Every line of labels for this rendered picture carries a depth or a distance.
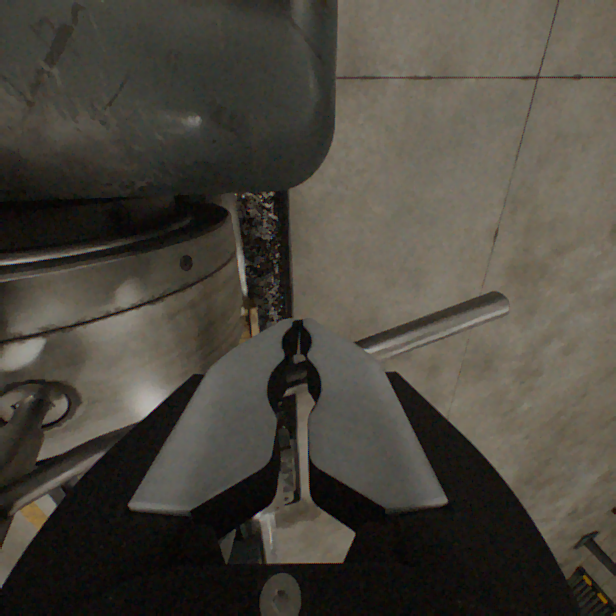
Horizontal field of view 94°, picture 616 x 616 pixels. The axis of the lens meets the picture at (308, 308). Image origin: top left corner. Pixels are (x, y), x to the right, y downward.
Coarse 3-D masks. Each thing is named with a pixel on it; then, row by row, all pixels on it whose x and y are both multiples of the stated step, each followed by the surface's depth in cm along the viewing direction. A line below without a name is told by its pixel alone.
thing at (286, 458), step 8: (280, 432) 76; (280, 440) 74; (288, 440) 74; (280, 448) 72; (288, 448) 72; (288, 456) 73; (280, 464) 74; (288, 464) 75; (288, 472) 76; (288, 480) 78; (288, 488) 80; (288, 496) 85
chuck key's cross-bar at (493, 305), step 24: (456, 312) 12; (480, 312) 12; (504, 312) 12; (384, 336) 12; (408, 336) 12; (432, 336) 12; (288, 384) 12; (120, 432) 12; (72, 456) 12; (96, 456) 12; (24, 480) 12; (48, 480) 12; (0, 504) 11; (24, 504) 12
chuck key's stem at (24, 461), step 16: (32, 400) 17; (16, 416) 15; (32, 416) 16; (0, 432) 14; (16, 432) 14; (32, 432) 15; (0, 448) 13; (16, 448) 14; (32, 448) 14; (0, 464) 13; (16, 464) 13; (32, 464) 14; (0, 480) 12; (0, 528) 11; (0, 544) 11
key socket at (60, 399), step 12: (36, 384) 17; (0, 396) 16; (12, 396) 16; (24, 396) 17; (48, 396) 17; (60, 396) 17; (0, 408) 16; (12, 408) 17; (60, 408) 18; (48, 420) 18
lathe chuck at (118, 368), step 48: (192, 288) 22; (240, 288) 31; (48, 336) 16; (96, 336) 17; (144, 336) 19; (192, 336) 23; (240, 336) 30; (0, 384) 16; (48, 384) 17; (96, 384) 18; (144, 384) 20; (48, 432) 18; (96, 432) 19
